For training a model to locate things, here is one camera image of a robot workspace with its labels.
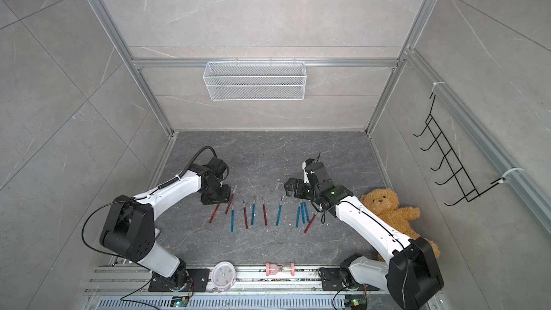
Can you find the black wire hook rack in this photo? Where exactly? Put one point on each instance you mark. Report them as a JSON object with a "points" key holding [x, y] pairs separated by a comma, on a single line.
{"points": [[458, 174]]}

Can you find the white wire mesh basket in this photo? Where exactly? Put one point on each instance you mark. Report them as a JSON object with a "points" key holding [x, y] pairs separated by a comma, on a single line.
{"points": [[256, 80]]}

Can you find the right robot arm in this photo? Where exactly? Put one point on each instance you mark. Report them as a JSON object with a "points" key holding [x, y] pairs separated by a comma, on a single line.
{"points": [[408, 270]]}

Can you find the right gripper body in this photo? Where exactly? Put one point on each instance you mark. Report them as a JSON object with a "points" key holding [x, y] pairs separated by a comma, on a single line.
{"points": [[305, 191]]}

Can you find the red carving knife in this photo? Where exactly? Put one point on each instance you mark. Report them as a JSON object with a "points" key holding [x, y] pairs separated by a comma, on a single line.
{"points": [[265, 217], [310, 223], [232, 195], [214, 213], [245, 214]]}

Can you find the pink hourglass timer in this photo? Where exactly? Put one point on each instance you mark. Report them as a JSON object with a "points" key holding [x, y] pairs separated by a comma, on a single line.
{"points": [[272, 269]]}

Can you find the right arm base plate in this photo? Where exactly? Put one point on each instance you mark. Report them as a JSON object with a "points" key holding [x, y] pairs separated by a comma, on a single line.
{"points": [[334, 279]]}

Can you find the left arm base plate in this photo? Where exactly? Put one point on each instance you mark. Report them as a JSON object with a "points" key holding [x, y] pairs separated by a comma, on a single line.
{"points": [[194, 279]]}

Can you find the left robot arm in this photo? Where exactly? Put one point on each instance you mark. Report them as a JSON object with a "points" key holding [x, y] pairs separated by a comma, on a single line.
{"points": [[129, 230]]}

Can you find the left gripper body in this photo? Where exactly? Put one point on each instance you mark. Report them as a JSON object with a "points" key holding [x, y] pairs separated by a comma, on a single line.
{"points": [[219, 194]]}

